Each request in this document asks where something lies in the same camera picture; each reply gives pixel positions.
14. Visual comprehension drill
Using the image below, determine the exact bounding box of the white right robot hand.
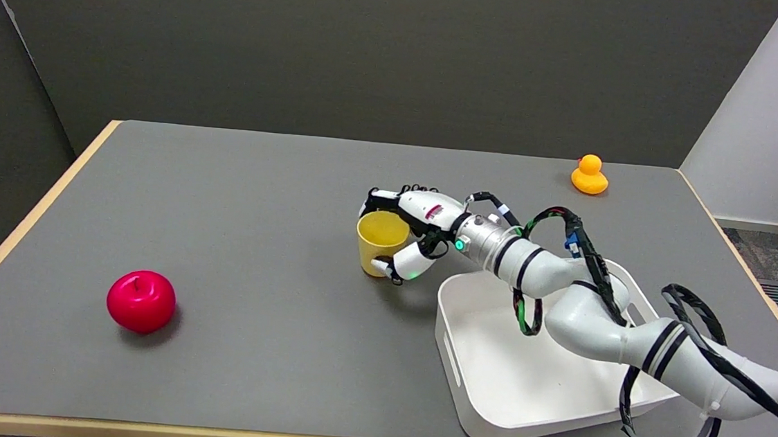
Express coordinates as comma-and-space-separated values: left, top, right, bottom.
355, 181, 474, 291

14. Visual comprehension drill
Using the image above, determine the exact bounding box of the yellow plastic cup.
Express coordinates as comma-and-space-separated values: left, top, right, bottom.
352, 208, 413, 280

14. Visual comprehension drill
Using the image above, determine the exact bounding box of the yellow rubber duck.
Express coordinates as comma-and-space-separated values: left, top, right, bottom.
570, 153, 611, 197

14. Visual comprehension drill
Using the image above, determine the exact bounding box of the white plastic bin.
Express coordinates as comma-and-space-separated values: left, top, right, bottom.
426, 245, 691, 437

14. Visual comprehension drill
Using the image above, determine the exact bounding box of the red apple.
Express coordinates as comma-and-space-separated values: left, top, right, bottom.
105, 267, 179, 336

